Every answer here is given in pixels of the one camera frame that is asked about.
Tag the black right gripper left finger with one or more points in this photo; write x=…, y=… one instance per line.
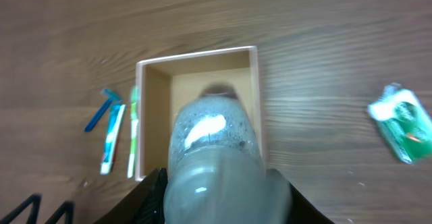
x=143, y=205

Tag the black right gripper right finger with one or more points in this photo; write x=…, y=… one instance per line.
x=292, y=207

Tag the clear bottle with dark liquid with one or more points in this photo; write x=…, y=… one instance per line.
x=216, y=172

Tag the blue disposable razor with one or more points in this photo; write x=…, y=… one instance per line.
x=112, y=97

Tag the green soap packet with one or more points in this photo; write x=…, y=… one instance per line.
x=403, y=122

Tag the teal toothpaste tube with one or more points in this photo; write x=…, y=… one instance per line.
x=115, y=120

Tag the green white toothbrush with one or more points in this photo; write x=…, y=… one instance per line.
x=134, y=128

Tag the white cardboard box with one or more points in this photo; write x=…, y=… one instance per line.
x=166, y=84

